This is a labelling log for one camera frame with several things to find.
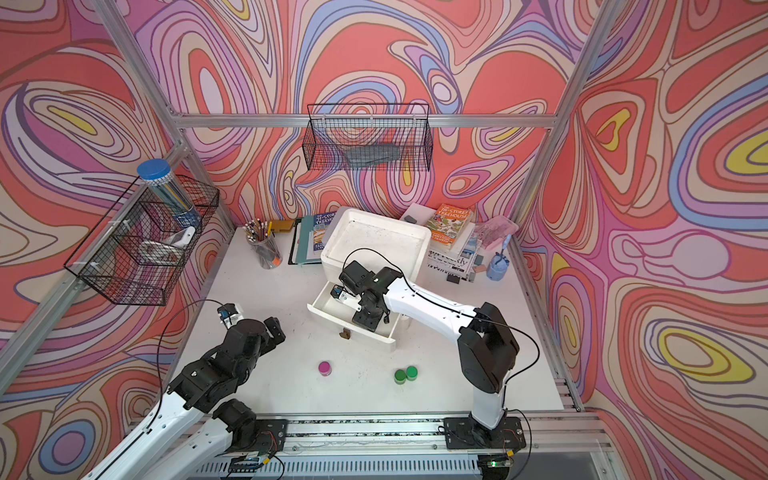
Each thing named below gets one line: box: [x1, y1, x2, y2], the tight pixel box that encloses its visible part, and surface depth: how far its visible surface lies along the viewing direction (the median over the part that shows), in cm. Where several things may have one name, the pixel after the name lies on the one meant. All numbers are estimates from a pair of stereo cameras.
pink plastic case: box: [475, 216, 520, 249], surface depth 121 cm
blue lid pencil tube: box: [137, 159, 201, 227], surface depth 75 cm
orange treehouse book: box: [426, 203, 471, 249], surface depth 106 cm
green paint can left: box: [394, 369, 406, 385], surface depth 82 cm
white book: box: [399, 202, 436, 226], surface depth 116 cm
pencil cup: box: [242, 218, 283, 270], surface depth 101 cm
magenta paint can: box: [318, 361, 333, 377], surface depth 84 cm
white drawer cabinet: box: [306, 208, 432, 312], surface depth 86 cm
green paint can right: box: [406, 365, 419, 381], surface depth 83 cm
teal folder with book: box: [288, 211, 337, 266], surface depth 113 cm
